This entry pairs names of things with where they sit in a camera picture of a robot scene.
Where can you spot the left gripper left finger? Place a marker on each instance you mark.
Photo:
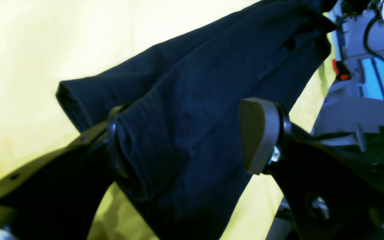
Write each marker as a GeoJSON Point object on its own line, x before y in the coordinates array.
{"type": "Point", "coordinates": [56, 196]}

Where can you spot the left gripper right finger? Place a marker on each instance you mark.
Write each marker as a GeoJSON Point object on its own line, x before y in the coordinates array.
{"type": "Point", "coordinates": [332, 195]}

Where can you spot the dark blue T-shirt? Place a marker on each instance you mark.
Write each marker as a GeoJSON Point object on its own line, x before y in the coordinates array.
{"type": "Point", "coordinates": [179, 134]}

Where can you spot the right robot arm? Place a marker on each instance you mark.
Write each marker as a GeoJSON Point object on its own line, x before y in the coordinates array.
{"type": "Point", "coordinates": [359, 36]}

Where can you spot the yellow table cloth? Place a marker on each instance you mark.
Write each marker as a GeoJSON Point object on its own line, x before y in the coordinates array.
{"type": "Point", "coordinates": [43, 42]}

